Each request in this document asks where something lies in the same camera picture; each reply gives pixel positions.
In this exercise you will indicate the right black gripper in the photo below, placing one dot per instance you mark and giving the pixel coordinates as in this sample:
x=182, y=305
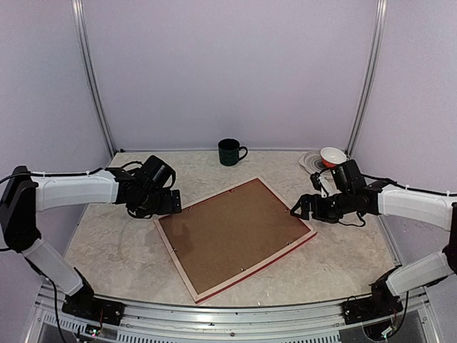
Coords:
x=305, y=200

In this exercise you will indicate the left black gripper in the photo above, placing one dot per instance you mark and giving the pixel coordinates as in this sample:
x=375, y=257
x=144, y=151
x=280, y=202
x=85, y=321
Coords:
x=167, y=207

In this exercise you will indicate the brown cardboard backing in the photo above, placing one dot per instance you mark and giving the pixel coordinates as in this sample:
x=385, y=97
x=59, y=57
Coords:
x=232, y=236

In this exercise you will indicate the red wooden picture frame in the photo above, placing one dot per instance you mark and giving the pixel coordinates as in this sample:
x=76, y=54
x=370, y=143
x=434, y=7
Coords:
x=178, y=264

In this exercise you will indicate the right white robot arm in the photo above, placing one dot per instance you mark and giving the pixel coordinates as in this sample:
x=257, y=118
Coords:
x=417, y=210

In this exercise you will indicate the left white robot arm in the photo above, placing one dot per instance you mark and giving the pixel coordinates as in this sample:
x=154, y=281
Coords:
x=28, y=193

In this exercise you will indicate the white patterned plate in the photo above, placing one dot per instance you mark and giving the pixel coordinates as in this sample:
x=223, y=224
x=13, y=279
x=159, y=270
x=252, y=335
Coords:
x=311, y=162

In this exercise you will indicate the orange and white bowl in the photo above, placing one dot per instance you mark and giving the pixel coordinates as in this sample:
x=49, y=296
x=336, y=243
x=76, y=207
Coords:
x=331, y=156

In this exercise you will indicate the dark green mug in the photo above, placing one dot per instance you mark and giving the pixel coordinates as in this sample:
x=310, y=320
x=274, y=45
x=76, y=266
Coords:
x=231, y=152

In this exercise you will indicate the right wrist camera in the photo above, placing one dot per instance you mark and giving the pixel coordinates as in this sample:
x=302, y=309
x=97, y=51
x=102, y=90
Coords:
x=322, y=185

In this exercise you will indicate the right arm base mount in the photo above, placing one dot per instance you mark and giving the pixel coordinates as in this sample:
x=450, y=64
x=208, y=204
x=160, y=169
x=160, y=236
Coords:
x=377, y=305

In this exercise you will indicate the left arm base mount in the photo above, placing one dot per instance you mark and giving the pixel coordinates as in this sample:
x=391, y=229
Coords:
x=95, y=309

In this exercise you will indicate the aluminium front rail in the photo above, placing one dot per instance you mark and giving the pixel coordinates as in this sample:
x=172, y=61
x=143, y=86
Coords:
x=154, y=322

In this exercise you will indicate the right aluminium post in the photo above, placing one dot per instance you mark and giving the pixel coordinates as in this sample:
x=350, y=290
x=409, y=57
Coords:
x=370, y=74

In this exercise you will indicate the aluminium post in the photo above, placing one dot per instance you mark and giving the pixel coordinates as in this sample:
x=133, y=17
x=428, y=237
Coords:
x=84, y=45
x=370, y=74

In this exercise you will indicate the left aluminium post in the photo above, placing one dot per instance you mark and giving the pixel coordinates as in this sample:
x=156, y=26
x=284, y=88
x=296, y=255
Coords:
x=84, y=45

